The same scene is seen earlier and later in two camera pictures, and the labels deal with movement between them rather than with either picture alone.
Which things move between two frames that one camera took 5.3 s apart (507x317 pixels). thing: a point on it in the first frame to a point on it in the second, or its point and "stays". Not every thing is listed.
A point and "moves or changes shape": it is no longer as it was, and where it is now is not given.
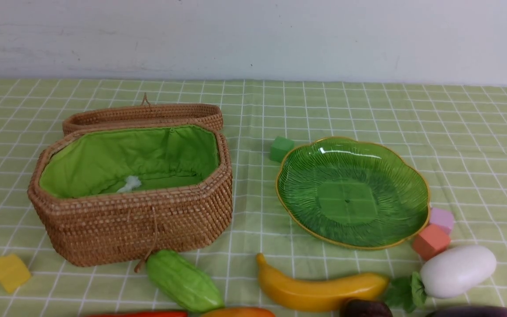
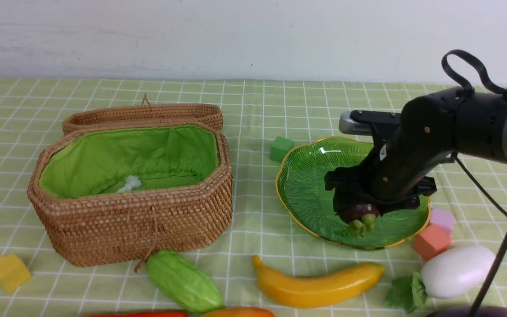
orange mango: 238,312 stays
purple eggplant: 480,311 stays
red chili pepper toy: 149,314 stays
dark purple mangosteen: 360,307 to 361,217
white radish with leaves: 450,273 stays
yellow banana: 317,295 moves or changes shape
